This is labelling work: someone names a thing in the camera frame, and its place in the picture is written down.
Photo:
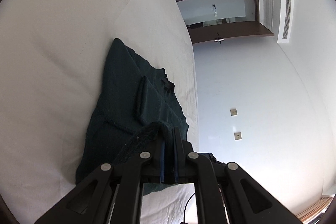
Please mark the brown wooden door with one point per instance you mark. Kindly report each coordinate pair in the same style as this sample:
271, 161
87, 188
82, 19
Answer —
230, 18

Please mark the lower beige wall socket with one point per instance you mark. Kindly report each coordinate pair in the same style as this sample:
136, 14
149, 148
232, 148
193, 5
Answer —
237, 135

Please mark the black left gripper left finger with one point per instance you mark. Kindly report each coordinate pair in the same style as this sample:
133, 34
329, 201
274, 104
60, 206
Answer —
111, 194

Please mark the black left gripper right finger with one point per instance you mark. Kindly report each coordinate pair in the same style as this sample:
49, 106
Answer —
225, 193

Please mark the white bed mattress sheet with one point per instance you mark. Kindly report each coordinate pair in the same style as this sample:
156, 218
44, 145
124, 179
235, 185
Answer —
52, 57

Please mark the upper beige wall switch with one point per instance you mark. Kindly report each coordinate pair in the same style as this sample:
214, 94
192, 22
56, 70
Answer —
233, 112

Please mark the white wall air vent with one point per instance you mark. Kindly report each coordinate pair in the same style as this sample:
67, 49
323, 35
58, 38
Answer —
287, 19

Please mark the dark green knit sweater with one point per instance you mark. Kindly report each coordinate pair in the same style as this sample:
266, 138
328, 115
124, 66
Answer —
137, 134

